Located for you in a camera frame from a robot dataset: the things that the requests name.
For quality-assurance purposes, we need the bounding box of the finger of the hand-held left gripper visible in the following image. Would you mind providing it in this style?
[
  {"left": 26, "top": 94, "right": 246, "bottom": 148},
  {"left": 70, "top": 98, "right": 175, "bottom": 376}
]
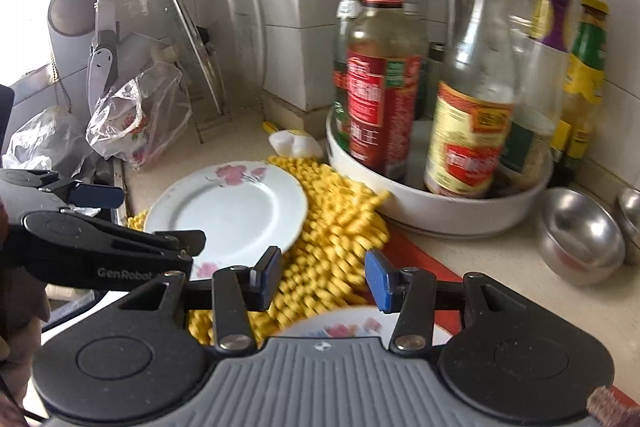
[
  {"left": 21, "top": 211, "right": 207, "bottom": 293},
  {"left": 0, "top": 168, "right": 125, "bottom": 212}
]

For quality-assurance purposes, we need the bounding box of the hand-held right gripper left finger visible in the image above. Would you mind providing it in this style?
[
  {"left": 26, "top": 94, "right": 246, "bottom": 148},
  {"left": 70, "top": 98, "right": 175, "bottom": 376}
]
[{"left": 120, "top": 247, "right": 283, "bottom": 354}]

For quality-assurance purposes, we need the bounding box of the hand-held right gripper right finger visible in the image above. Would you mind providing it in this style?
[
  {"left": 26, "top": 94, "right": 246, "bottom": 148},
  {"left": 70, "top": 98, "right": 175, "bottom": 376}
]
[{"left": 365, "top": 249, "right": 546, "bottom": 356}]

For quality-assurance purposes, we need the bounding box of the white floral plate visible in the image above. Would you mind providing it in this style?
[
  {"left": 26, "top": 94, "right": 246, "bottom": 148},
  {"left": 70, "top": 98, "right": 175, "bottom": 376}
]
[
  {"left": 287, "top": 306, "right": 453, "bottom": 349},
  {"left": 144, "top": 161, "right": 309, "bottom": 280}
]

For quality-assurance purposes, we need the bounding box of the stainless steel bowl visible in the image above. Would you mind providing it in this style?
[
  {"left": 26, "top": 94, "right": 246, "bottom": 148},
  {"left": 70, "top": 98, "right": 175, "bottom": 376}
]
[
  {"left": 539, "top": 187, "right": 626, "bottom": 285},
  {"left": 614, "top": 187, "right": 640, "bottom": 265}
]

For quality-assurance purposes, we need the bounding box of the white plastic bag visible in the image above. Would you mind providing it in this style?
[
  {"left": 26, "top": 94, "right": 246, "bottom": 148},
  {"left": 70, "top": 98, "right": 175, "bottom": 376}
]
[{"left": 2, "top": 106, "right": 93, "bottom": 180}]

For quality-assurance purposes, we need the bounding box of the yellow chenille mat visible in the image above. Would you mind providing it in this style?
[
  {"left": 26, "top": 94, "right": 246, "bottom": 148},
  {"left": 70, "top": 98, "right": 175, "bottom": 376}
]
[{"left": 127, "top": 155, "right": 392, "bottom": 345}]

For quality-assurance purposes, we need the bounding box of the white rotating bottle rack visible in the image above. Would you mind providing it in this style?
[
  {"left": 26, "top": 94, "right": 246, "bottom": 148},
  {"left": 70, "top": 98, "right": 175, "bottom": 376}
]
[{"left": 325, "top": 0, "right": 568, "bottom": 238}]

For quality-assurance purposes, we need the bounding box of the clear plastic bag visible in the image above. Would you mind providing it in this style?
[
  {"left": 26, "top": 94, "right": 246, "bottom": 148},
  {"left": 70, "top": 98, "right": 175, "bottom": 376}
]
[{"left": 86, "top": 62, "right": 193, "bottom": 172}]

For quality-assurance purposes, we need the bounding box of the white and grey utensil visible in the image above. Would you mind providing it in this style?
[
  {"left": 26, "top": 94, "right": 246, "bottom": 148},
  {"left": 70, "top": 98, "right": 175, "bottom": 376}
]
[{"left": 87, "top": 0, "right": 121, "bottom": 115}]

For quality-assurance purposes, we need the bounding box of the white and yellow scrubber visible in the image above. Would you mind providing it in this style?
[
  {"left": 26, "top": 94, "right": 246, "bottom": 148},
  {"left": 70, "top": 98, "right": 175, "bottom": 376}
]
[{"left": 268, "top": 129, "right": 323, "bottom": 158}]

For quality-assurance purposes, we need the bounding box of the yellow cap clear bottle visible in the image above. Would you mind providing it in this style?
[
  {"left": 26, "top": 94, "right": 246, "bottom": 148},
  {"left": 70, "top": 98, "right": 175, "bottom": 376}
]
[{"left": 424, "top": 0, "right": 517, "bottom": 198}]

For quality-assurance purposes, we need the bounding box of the red label sauce bottle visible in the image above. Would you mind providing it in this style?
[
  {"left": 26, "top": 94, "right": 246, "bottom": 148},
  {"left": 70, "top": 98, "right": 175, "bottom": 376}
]
[{"left": 345, "top": 0, "right": 423, "bottom": 180}]

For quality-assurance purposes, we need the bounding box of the glass pot lid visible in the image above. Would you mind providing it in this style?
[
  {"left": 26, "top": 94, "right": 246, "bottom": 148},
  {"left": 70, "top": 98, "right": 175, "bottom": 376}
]
[
  {"left": 200, "top": 0, "right": 267, "bottom": 105},
  {"left": 161, "top": 0, "right": 226, "bottom": 115}
]

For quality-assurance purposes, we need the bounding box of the green glass bottle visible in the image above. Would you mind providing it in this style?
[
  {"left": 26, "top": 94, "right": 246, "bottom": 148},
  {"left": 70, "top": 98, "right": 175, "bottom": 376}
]
[{"left": 334, "top": 0, "right": 372, "bottom": 152}]

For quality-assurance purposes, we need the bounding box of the green and yellow label bottle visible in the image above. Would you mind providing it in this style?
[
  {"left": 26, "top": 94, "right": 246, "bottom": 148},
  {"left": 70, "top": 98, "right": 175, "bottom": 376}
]
[{"left": 552, "top": 0, "right": 610, "bottom": 182}]

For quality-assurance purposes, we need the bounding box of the purple label bottle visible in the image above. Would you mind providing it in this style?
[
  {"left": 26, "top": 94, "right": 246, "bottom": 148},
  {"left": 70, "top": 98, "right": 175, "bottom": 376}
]
[{"left": 505, "top": 0, "right": 573, "bottom": 180}]

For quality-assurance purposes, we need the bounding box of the black cable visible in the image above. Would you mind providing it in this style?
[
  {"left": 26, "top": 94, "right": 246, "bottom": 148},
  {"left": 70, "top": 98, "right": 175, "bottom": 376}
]
[{"left": 0, "top": 374, "right": 46, "bottom": 424}]

